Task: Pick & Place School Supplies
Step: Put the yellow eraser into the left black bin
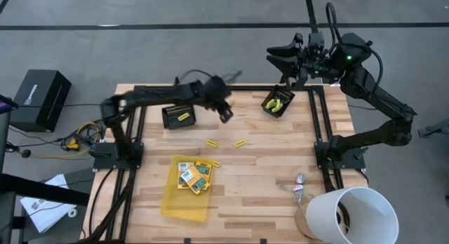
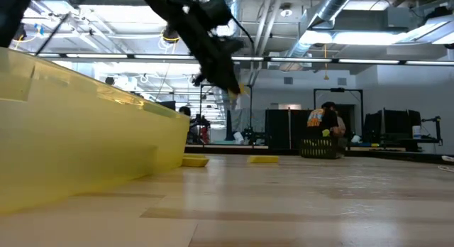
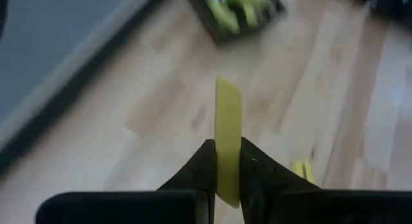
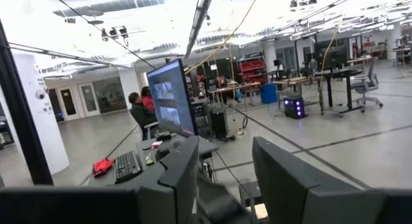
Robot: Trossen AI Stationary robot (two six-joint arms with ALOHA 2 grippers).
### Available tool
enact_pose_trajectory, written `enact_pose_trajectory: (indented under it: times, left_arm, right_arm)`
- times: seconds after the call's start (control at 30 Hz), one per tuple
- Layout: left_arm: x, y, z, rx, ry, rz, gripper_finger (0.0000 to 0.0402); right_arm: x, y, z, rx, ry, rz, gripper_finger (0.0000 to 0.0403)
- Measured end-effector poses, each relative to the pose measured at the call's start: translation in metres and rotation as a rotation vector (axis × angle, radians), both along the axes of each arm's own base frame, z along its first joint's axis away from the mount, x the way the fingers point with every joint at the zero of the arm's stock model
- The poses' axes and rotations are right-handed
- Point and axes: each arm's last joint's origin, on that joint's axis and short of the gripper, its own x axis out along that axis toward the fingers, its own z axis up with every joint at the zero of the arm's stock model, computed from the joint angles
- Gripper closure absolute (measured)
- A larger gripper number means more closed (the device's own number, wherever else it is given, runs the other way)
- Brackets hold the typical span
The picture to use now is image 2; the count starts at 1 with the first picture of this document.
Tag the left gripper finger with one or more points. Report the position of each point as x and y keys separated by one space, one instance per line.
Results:
x=228 y=73
x=213 y=75

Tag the narrow black mesh basket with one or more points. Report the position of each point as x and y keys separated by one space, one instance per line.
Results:
x=319 y=149

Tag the large yellow plastic bin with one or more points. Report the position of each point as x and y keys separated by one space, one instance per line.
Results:
x=88 y=140

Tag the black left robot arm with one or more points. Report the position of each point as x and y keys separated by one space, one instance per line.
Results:
x=14 y=12

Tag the black background robot arm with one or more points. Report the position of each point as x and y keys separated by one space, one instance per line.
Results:
x=253 y=134
x=204 y=126

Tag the black round ceiling fixture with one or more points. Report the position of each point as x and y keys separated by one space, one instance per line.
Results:
x=22 y=32
x=169 y=34

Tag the person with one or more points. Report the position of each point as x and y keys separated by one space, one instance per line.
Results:
x=341 y=128
x=184 y=110
x=328 y=121

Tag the grey tarp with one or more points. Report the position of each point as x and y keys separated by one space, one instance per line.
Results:
x=244 y=123

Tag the small white object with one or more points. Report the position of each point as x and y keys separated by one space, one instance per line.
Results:
x=238 y=137

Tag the black partition screen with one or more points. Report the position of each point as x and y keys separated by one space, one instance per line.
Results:
x=280 y=130

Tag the yellow hanging pendant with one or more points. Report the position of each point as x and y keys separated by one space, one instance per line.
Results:
x=325 y=76

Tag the small black round fixture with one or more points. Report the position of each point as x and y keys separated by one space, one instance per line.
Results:
x=110 y=80

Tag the long ceiling light bar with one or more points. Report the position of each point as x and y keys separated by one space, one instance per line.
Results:
x=369 y=61

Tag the white container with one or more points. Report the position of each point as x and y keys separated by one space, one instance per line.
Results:
x=417 y=132

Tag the black equipment stand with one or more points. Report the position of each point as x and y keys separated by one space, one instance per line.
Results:
x=438 y=120

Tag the small white flat piece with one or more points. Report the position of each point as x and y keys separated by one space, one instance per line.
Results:
x=447 y=158

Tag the black background gantry frame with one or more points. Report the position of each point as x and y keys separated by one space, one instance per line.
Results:
x=337 y=89
x=251 y=108

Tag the grey wall vent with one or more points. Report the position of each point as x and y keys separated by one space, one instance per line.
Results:
x=341 y=81
x=288 y=80

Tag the black metal table frame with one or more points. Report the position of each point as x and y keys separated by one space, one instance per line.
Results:
x=408 y=155

